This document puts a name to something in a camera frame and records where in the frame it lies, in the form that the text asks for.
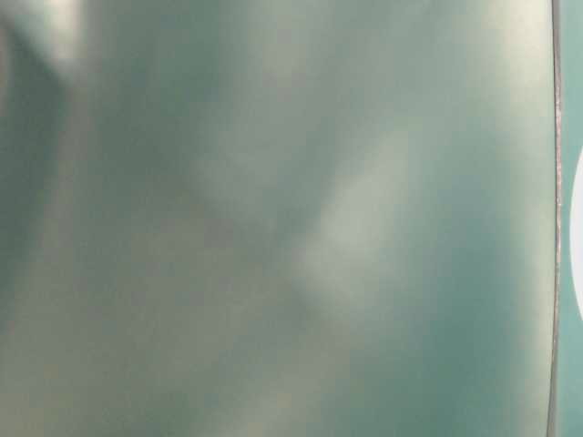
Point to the white round bowl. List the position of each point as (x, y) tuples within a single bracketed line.
[(576, 234)]

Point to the large blurry grey-green object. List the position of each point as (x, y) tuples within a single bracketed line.
[(278, 218)]

